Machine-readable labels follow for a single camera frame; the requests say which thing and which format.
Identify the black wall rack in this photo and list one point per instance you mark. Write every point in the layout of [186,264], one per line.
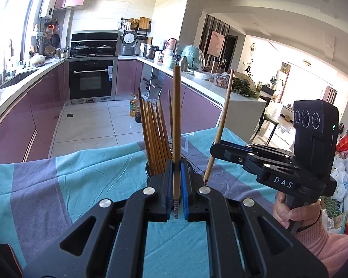
[142,31]

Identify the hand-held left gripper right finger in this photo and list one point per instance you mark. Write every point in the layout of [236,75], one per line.
[185,191]

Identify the white water heater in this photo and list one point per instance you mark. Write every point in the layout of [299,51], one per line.
[48,2]

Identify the person's right forearm pink sleeve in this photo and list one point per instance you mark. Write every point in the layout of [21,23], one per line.
[330,249]

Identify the hanging black frying pan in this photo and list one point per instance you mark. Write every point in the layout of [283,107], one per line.
[55,40]

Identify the yellow cooking oil bottle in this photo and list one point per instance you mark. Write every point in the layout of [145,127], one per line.
[134,107]

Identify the dining chair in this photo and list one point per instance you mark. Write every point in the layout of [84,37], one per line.
[268,121]

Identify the woven basket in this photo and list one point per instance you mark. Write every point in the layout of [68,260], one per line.
[50,50]

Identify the teal and grey tablecloth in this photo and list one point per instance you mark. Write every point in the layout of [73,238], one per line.
[75,179]

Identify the white casserole pot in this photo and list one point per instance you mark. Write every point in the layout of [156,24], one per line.
[38,60]

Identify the person's right hand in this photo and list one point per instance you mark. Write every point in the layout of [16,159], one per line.
[281,211]

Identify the green air fryer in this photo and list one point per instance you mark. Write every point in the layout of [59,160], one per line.
[191,56]

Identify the black range hood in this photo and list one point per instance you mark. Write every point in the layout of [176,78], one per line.
[94,37]

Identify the purple base cabinets under appliances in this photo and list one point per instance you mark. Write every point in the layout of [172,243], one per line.
[197,107]

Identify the bundle of brown chopsticks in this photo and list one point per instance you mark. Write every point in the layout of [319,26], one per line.
[153,139]

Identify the black pot with lid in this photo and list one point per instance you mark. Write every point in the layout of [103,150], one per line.
[106,50]

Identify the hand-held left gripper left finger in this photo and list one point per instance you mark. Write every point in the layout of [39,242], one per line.
[164,191]

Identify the black built-in oven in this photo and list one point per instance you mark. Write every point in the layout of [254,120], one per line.
[90,81]

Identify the kitchen window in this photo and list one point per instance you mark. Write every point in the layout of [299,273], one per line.
[8,20]

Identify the red plastic bag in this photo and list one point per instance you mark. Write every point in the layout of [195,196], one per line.
[344,143]

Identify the white plastic bags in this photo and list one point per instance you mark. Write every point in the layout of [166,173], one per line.
[340,176]

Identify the metal sink faucet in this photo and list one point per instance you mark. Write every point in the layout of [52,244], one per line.
[9,52]

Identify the clear snack container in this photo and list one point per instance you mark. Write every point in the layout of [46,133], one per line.
[221,81]

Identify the white rice cooker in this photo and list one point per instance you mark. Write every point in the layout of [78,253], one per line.
[129,43]

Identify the leafy green vegetables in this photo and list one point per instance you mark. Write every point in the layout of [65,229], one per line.
[245,88]

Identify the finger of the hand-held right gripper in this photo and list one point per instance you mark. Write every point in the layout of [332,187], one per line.
[269,152]
[229,153]

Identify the framed wall picture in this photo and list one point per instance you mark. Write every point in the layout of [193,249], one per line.
[215,43]

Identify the purple base cabinets under sink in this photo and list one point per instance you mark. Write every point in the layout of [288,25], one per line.
[32,107]

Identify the stainless steel pot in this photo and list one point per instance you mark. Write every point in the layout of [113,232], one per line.
[150,51]

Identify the wooden cutting board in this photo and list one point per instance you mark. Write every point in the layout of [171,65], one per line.
[145,22]

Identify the pink kettle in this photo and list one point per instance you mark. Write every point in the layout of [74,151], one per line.
[171,44]

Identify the brown wooden chopstick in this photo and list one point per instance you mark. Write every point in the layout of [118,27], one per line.
[177,115]
[224,110]

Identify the black wok with lid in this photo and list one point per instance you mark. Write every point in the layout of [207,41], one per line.
[80,49]

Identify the black mesh utensil holder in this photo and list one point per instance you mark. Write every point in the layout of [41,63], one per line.
[147,171]

